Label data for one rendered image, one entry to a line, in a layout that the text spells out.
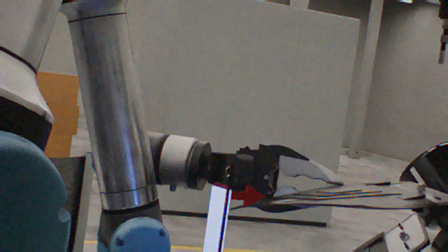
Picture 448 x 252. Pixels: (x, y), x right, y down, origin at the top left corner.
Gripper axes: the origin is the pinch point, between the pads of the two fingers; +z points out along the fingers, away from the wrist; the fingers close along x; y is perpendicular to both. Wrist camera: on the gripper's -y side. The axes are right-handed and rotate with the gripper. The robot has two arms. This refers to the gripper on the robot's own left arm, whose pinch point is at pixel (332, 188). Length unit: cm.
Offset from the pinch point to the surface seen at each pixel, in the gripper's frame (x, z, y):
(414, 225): 3.4, 11.7, 13.9
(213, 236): 6.9, -9.4, -24.0
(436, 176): -4.1, 13.3, 7.0
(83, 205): 25, -113, 173
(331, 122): -64, -67, 661
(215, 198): 2.9, -9.9, -24.0
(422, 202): -0.2, 11.6, -3.8
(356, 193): 0.1, 3.6, -6.8
